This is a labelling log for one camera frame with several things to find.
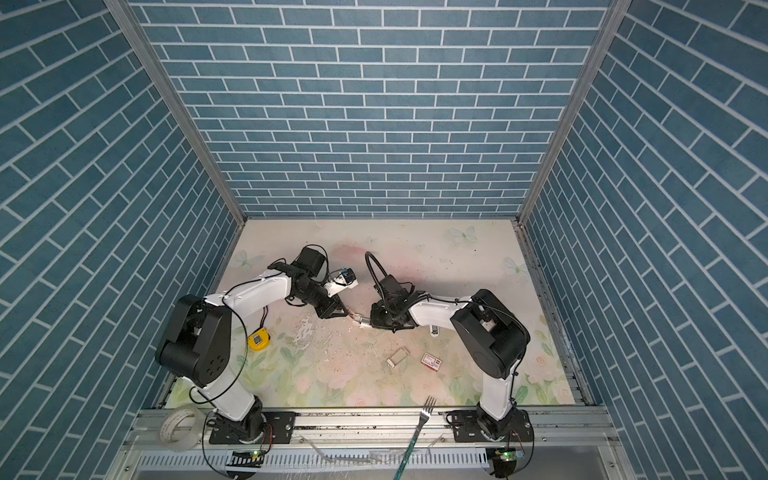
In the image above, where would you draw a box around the yellow small object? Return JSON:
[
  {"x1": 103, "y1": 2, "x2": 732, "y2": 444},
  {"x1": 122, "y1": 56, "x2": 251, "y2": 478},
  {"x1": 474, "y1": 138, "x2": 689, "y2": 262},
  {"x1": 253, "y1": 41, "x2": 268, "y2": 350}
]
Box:
[{"x1": 247, "y1": 328, "x2": 271, "y2": 352}]

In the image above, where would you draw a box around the clear tape roll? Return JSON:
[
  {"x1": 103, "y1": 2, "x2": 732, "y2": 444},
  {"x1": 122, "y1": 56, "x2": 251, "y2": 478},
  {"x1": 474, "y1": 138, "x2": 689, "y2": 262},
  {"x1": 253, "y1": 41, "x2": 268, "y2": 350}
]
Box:
[{"x1": 157, "y1": 405, "x2": 206, "y2": 452}]

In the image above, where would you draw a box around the green handled fork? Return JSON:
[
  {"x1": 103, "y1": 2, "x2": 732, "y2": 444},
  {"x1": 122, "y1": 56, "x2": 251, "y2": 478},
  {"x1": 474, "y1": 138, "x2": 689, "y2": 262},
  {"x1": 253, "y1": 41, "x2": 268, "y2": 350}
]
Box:
[{"x1": 394, "y1": 396, "x2": 436, "y2": 480}]

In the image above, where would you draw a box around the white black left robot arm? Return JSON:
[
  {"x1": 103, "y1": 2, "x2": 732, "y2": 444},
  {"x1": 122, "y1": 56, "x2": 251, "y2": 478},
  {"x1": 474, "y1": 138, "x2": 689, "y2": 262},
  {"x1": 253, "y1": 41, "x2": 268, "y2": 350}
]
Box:
[{"x1": 155, "y1": 244, "x2": 357, "y2": 422}]

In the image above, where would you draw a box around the aluminium corner post right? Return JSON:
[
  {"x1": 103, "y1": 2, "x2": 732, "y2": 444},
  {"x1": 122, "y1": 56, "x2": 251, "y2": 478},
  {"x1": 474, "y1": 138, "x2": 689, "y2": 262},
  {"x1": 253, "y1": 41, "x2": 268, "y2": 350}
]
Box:
[{"x1": 517, "y1": 0, "x2": 631, "y2": 226}]

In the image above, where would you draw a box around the white staple box tray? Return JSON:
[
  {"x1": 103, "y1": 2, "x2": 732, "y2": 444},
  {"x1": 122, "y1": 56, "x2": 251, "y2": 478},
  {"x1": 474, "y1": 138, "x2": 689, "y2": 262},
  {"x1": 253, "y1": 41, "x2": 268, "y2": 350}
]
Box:
[{"x1": 386, "y1": 347, "x2": 410, "y2": 368}]

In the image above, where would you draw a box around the aluminium corner post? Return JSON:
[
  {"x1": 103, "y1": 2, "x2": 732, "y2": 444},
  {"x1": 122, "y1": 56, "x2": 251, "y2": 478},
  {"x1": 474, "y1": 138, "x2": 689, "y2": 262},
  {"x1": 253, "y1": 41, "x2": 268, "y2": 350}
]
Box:
[
  {"x1": 104, "y1": 0, "x2": 247, "y2": 227},
  {"x1": 517, "y1": 0, "x2": 631, "y2": 226}
]

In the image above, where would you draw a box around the red white staple box sleeve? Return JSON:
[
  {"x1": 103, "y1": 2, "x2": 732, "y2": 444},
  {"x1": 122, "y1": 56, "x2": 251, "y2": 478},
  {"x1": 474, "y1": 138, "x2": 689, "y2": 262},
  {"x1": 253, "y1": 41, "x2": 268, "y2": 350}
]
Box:
[{"x1": 420, "y1": 353, "x2": 442, "y2": 372}]

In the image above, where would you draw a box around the aluminium corner post left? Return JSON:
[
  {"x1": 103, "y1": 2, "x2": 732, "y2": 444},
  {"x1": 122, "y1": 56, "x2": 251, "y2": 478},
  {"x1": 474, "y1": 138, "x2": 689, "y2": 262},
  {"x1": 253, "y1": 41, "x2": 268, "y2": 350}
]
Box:
[{"x1": 104, "y1": 0, "x2": 247, "y2": 227}]

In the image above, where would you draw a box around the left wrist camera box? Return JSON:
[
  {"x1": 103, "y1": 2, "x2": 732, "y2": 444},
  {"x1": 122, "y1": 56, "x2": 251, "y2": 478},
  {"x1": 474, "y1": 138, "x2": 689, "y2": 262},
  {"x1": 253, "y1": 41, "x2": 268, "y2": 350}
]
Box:
[{"x1": 324, "y1": 268, "x2": 358, "y2": 297}]

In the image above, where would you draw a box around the aluminium front rail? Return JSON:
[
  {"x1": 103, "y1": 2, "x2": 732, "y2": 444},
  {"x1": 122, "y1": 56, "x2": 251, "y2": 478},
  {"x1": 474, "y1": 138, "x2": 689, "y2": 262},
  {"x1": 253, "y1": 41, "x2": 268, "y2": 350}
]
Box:
[{"x1": 128, "y1": 406, "x2": 613, "y2": 451}]

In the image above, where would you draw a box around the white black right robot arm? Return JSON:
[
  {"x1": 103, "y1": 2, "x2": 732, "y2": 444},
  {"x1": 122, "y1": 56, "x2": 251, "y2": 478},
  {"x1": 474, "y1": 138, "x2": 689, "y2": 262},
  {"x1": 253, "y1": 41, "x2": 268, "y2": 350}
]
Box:
[{"x1": 365, "y1": 252, "x2": 534, "y2": 442}]

